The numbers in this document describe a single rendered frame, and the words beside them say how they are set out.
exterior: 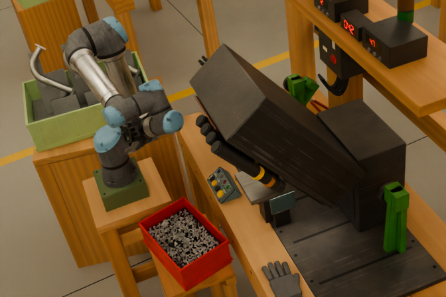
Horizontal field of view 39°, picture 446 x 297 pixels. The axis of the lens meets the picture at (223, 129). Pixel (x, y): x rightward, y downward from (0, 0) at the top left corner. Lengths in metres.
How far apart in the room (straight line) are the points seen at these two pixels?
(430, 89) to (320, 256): 0.72
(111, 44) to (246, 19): 3.31
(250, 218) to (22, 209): 2.10
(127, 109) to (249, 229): 0.65
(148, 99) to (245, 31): 3.36
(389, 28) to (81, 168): 1.76
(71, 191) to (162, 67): 2.09
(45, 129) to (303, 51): 1.27
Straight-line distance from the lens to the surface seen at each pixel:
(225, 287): 2.41
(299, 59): 2.92
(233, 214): 2.42
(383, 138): 2.16
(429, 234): 2.35
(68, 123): 3.12
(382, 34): 1.98
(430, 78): 1.91
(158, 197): 2.63
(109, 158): 2.53
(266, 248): 2.28
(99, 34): 2.38
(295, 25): 2.83
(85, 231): 3.47
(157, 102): 2.13
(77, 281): 3.61
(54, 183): 3.25
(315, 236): 2.30
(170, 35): 5.58
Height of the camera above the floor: 2.60
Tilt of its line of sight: 37 degrees down
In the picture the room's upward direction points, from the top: 10 degrees counter-clockwise
